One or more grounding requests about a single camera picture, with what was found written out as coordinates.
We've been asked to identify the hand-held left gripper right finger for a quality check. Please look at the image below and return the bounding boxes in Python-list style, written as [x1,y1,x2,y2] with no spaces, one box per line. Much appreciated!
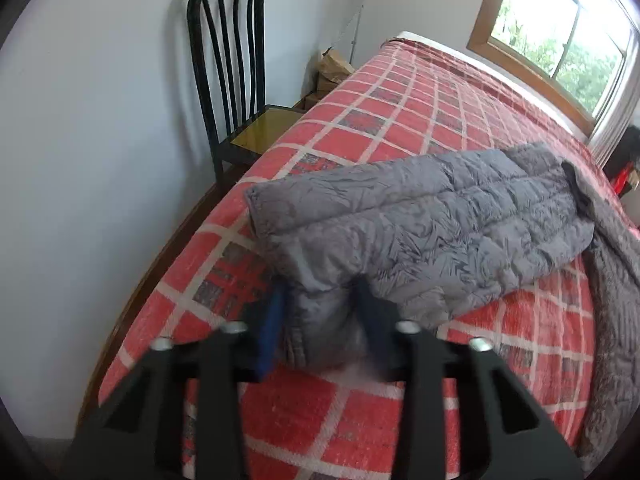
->
[351,277,587,480]

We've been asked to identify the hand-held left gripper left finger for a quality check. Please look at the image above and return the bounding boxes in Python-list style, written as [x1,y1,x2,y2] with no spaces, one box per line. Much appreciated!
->
[60,281,291,480]

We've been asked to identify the grey quilted blanket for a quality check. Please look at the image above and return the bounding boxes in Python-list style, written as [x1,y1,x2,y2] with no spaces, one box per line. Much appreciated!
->
[244,141,640,472]

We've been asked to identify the dark hanging clothes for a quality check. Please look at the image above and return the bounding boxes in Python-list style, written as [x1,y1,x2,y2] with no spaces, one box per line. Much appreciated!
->
[602,125,640,202]

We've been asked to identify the black wooden chair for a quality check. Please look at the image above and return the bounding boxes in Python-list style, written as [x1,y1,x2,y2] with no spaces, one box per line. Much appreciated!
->
[186,0,307,187]

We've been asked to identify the red plaid blanket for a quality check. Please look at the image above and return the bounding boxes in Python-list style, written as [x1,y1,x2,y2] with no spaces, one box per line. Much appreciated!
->
[97,40,622,480]

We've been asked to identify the brown cardboard boxes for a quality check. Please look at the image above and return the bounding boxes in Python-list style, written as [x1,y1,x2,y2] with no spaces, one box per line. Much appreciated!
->
[316,47,356,94]

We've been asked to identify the metal stand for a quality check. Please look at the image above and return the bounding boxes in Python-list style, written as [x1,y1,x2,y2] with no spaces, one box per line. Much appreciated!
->
[329,0,381,62]

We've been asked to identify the white pleated curtain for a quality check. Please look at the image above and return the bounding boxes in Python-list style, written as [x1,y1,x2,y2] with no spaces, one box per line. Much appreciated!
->
[590,35,640,167]

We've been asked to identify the wooden framed window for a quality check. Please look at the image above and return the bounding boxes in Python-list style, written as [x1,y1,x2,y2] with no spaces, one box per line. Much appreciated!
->
[467,0,640,137]

